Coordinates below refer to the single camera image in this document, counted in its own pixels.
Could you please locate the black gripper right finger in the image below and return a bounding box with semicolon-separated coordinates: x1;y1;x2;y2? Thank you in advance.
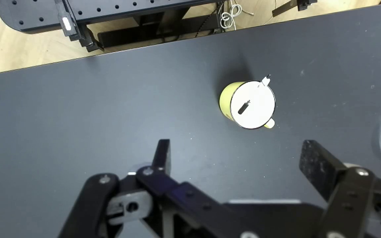
299;141;381;238

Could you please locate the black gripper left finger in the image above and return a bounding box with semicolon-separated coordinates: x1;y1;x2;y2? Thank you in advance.
58;139;221;238

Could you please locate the yellow mug with white interior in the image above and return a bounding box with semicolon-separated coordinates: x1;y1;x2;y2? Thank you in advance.
218;77;276;130

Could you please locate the black tripod stand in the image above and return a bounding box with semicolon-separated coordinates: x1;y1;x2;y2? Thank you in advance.
271;0;317;18

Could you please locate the black perforated optical breadboard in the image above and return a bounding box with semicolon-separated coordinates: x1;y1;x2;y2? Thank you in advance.
0;0;225;52

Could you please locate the white coiled cable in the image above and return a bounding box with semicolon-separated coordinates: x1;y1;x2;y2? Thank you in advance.
218;2;254;32

